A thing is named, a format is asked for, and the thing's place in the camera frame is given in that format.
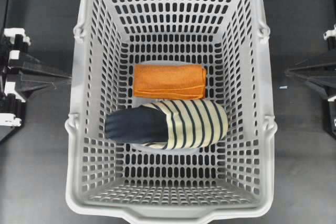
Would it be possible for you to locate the folded orange towel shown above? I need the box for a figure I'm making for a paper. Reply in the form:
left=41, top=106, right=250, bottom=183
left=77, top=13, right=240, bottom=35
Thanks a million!
left=133, top=65, right=207, bottom=100

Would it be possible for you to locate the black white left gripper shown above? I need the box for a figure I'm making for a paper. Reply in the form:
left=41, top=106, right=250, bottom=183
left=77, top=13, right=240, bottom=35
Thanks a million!
left=1, top=28, right=71, bottom=141

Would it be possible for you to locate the grey plastic shopping basket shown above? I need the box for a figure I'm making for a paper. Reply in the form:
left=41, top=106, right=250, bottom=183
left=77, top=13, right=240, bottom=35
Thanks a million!
left=65, top=0, right=277, bottom=223

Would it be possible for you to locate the striped cream navy slipper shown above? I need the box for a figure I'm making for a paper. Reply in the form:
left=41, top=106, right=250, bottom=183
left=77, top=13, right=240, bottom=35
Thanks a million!
left=104, top=99, right=228, bottom=150

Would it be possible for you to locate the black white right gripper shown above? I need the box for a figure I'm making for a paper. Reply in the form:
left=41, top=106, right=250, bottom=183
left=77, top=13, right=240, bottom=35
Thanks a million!
left=286, top=25, right=335, bottom=138

